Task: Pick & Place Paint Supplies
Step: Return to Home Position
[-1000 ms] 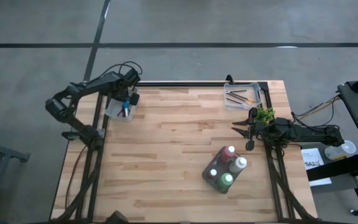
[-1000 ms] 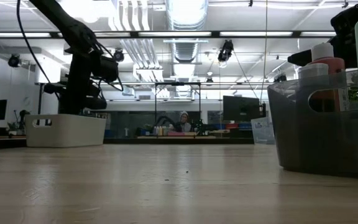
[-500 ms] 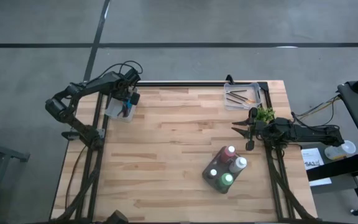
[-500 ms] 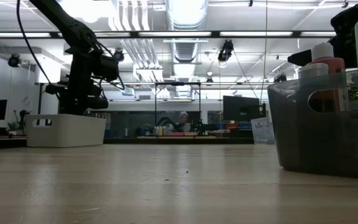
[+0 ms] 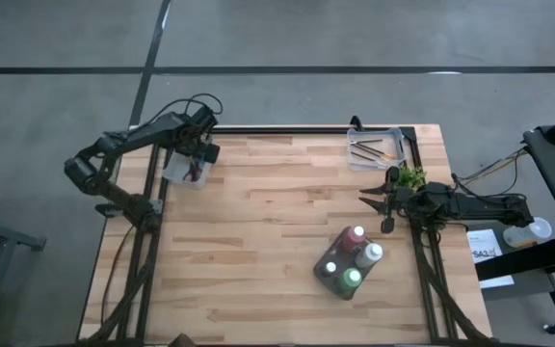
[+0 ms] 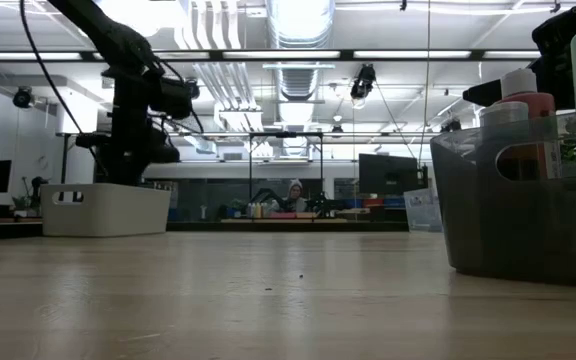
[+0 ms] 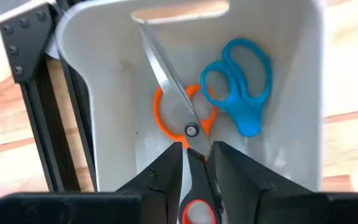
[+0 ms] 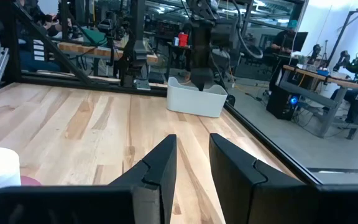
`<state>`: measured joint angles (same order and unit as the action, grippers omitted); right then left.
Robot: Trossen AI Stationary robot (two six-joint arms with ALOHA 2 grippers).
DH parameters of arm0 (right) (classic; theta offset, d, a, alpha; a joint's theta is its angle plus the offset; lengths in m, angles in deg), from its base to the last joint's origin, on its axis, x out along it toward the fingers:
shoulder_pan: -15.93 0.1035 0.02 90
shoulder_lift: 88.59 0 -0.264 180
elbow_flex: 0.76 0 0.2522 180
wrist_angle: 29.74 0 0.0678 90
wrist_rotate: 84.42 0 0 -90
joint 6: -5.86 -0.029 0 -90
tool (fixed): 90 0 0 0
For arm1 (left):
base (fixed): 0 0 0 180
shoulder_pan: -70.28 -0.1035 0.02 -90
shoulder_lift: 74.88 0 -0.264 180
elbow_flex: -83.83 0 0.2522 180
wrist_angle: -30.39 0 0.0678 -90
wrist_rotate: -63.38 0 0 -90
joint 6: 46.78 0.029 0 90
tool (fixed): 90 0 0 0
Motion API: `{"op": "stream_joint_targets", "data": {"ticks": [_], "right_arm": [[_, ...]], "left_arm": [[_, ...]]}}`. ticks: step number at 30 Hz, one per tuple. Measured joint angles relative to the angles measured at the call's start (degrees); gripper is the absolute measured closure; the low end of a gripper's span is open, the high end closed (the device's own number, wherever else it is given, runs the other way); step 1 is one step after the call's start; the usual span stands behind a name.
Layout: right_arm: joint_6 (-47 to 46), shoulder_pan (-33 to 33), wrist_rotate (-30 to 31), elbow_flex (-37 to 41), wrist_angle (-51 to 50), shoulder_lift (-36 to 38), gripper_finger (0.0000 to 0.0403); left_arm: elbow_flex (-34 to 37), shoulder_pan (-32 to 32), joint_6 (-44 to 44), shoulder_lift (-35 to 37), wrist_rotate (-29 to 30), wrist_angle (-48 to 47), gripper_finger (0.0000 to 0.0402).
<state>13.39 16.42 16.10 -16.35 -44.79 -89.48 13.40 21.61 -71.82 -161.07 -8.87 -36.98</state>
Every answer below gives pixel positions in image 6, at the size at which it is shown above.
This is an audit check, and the black metal table frame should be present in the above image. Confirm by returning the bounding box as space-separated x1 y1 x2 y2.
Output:
0 219 412 240

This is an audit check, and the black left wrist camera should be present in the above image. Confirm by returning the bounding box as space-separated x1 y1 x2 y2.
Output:
148 77 195 121

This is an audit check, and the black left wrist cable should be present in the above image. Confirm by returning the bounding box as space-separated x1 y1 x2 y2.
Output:
153 56 205 135

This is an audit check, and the red paint bottle white cap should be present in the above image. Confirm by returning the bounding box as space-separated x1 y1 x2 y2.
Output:
498 68 558 179

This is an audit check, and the white plastic bin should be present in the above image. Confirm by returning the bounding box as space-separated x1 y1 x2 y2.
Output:
40 182 173 238

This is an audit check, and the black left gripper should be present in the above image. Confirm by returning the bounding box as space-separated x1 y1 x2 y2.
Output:
74 127 182 187

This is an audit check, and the grey translucent plastic bin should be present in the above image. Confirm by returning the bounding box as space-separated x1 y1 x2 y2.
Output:
429 110 576 290

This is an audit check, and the clear plastic bin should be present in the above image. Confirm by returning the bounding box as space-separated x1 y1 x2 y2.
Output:
403 187 444 234

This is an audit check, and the black background frame stand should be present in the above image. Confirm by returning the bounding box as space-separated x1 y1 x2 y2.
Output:
57 129 325 187

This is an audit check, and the small background plant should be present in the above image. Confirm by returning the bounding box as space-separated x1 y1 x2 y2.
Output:
11 195 32 219

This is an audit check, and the silver ventilation duct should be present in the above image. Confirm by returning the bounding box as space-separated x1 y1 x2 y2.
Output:
266 0 335 157

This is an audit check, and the person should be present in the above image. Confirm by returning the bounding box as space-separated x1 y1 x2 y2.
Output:
284 178 315 214

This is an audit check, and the black overhead light beam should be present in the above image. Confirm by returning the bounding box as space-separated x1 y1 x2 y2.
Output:
0 48 542 63

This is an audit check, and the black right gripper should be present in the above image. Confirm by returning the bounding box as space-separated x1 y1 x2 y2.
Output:
461 3 576 112

